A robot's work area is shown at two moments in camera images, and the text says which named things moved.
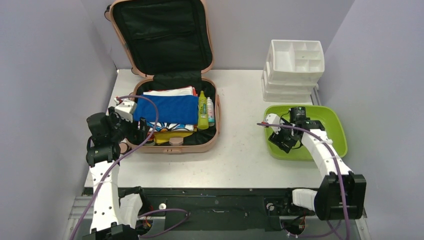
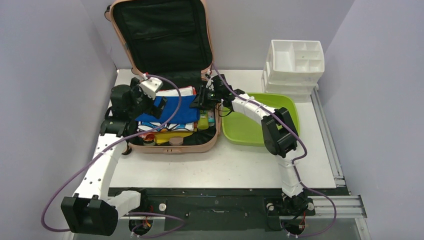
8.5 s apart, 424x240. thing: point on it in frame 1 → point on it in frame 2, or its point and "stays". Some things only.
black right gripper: [282, 142] → [202, 97]
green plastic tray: [331, 121] → [239, 129]
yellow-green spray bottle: [203, 115] stays
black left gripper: [139, 134] → [156, 111]
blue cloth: [172, 109] stays
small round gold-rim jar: [150, 142] stays
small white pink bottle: [210, 108] stays
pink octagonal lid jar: [176, 141] stays
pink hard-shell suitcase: [168, 47] stays
